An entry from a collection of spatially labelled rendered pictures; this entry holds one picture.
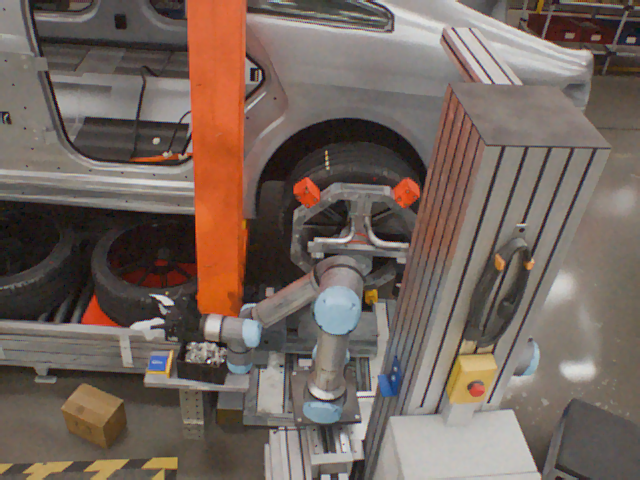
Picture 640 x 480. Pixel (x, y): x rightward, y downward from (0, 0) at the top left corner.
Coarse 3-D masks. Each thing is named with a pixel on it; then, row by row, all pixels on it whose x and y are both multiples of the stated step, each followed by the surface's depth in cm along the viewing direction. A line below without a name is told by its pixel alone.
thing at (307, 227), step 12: (348, 204) 272; (336, 216) 276; (372, 216) 278; (312, 228) 305; (336, 228) 280; (372, 228) 280; (312, 240) 298; (384, 240) 302; (396, 240) 293; (324, 252) 299; (372, 264) 295; (384, 264) 291
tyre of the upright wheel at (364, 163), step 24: (336, 144) 275; (360, 144) 273; (312, 168) 268; (336, 168) 260; (360, 168) 259; (384, 168) 262; (408, 168) 277; (288, 192) 273; (288, 216) 273; (288, 240) 282
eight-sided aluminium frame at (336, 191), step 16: (320, 192) 262; (336, 192) 255; (352, 192) 255; (368, 192) 256; (384, 192) 257; (304, 208) 265; (320, 208) 260; (400, 208) 260; (304, 256) 282; (384, 272) 288; (368, 288) 289
